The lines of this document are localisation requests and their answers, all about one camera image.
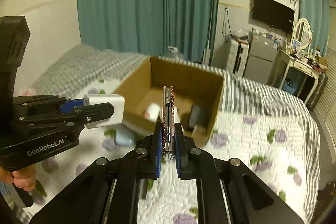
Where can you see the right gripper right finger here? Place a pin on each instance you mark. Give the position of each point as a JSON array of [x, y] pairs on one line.
[[228, 191]]

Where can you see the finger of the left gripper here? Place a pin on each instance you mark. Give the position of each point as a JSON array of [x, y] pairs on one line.
[[38, 105], [53, 121]]

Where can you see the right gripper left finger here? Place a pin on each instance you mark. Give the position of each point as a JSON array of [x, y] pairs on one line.
[[108, 190]]

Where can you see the white square charger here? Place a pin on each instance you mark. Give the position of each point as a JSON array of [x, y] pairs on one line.
[[108, 109]]

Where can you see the light blue earbuds case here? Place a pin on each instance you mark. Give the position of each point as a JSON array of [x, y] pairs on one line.
[[124, 137]]

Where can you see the red capped white bottle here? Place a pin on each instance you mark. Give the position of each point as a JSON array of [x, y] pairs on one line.
[[152, 112]]

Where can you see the grey 65w charger block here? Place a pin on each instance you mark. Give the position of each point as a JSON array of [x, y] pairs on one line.
[[197, 116]]

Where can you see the white handheld device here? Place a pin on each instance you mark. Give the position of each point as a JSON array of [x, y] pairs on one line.
[[176, 115]]

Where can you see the person left hand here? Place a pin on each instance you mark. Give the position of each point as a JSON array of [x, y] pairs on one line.
[[24, 178]]

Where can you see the grey checkered bed sheet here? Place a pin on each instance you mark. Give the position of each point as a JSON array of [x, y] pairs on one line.
[[269, 130]]

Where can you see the brown cardboard box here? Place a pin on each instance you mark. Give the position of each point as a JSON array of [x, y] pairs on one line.
[[192, 84]]

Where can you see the clear water jug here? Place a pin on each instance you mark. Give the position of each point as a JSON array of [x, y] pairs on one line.
[[174, 53]]

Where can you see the white louvered wardrobe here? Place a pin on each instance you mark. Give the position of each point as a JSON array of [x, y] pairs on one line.
[[326, 103]]

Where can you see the teal window curtain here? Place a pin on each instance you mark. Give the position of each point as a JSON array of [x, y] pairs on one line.
[[149, 26]]

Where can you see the white ribbed suitcase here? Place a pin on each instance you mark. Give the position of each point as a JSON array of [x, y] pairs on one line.
[[237, 56]]

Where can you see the small grey refrigerator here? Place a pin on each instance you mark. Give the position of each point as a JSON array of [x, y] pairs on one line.
[[262, 54]]

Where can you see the white dressing table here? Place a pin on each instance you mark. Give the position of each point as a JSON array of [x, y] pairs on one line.
[[281, 67]]

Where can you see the oval white vanity mirror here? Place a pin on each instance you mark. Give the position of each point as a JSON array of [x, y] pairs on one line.
[[302, 35]]

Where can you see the teal right curtain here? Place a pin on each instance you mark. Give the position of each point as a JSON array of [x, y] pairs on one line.
[[317, 13]]

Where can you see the black wall television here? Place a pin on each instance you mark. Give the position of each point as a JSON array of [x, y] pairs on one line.
[[274, 14]]

